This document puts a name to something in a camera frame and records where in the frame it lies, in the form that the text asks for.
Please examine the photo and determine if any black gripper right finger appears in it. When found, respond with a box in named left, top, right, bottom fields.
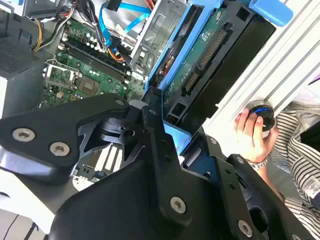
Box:
left=181, top=126, right=317, bottom=240

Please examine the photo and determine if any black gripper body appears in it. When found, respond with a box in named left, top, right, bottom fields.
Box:
left=47, top=158, right=251, bottom=240

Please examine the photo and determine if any black power wire bundle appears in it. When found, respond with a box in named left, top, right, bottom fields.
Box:
left=74, top=0, right=108, bottom=53

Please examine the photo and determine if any person's left hand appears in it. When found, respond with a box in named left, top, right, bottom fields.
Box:
left=234, top=109, right=280, bottom=163

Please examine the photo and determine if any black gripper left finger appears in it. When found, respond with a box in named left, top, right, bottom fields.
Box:
left=0, top=86, right=195, bottom=223

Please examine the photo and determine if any hard disk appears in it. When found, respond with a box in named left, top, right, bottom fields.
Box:
left=143, top=0, right=277, bottom=155

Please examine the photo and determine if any round black tool blue ring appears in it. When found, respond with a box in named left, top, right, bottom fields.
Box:
left=246, top=99, right=276, bottom=138

